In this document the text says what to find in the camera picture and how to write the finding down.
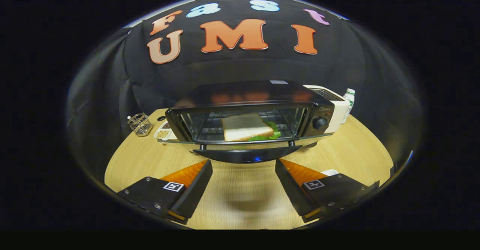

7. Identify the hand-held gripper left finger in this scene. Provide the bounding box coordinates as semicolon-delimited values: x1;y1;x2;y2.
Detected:
117;159;213;225

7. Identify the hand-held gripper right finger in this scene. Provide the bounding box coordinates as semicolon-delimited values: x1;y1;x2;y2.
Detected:
275;158;380;223

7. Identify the white bread lettuce sandwich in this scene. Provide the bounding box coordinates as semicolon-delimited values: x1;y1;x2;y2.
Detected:
220;114;282;142

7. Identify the black toaster oven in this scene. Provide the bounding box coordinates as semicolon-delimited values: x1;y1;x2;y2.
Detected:
157;80;335;164

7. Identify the white bread toaster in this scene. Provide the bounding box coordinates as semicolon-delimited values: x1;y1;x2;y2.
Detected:
303;85;350;134

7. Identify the white divided snack dish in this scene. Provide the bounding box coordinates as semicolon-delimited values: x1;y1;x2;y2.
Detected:
154;121;179;141

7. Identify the white bottle with green label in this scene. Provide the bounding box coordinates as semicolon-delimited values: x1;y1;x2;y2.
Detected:
340;88;356;125

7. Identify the wire mesh utensil holder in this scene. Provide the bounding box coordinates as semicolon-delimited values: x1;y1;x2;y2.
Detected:
127;113;153;137

